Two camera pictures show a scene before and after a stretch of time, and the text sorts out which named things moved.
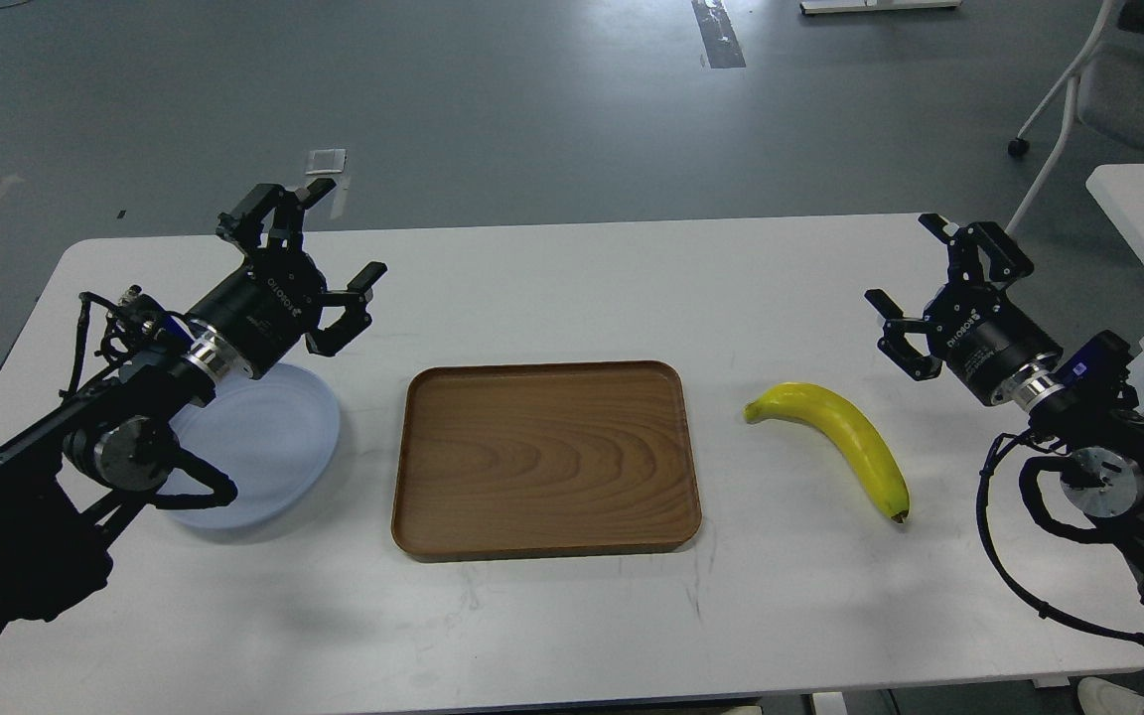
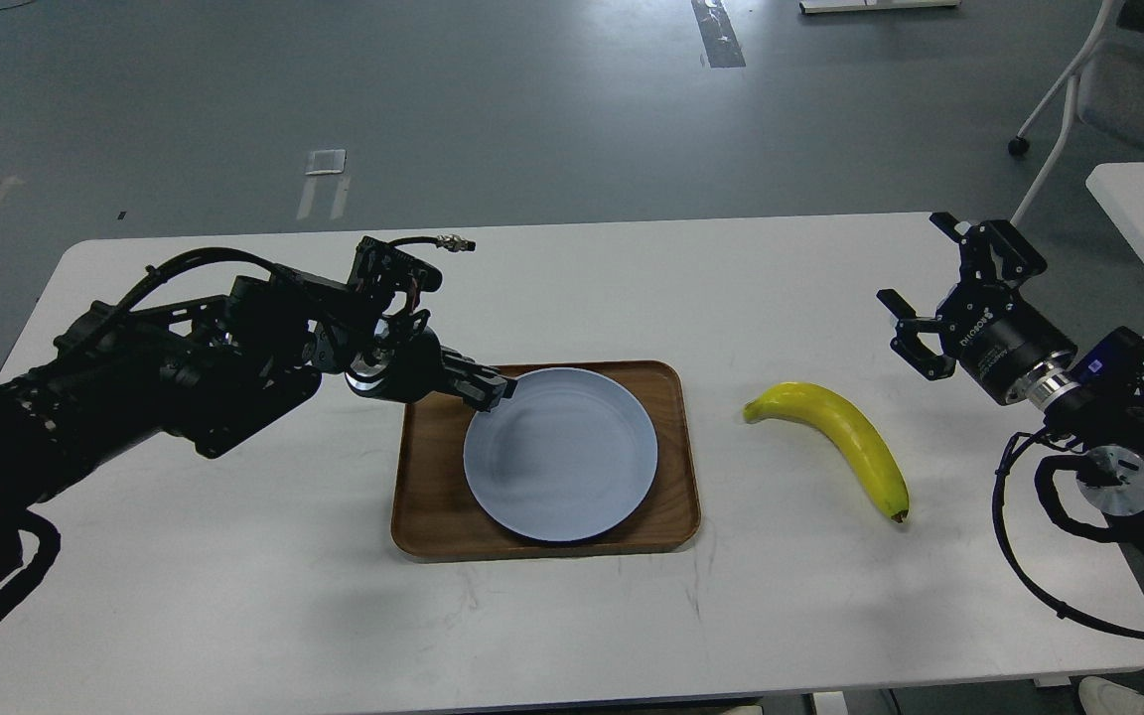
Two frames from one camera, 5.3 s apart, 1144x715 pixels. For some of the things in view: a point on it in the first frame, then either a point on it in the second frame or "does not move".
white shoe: [1096, 696] does not move
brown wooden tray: [545, 458] does not move
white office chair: [1143, 81] does not move
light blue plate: [270, 437] → [570, 455]
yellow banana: [848, 426] does not move
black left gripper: [264, 309] → [403, 363]
